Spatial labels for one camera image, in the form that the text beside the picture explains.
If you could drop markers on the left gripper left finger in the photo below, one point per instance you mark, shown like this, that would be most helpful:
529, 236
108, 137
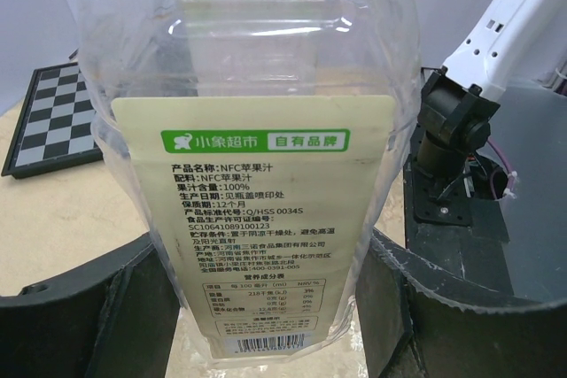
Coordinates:
114, 316

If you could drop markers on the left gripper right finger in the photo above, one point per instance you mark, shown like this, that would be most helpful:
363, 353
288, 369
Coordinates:
419, 320

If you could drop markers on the large clear plastic bottle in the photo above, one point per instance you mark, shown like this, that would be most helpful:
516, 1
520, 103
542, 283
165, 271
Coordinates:
258, 139

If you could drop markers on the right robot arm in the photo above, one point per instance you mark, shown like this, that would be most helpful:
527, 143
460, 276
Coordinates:
460, 98

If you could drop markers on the black white chessboard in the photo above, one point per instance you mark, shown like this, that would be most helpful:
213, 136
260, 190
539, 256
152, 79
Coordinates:
53, 129

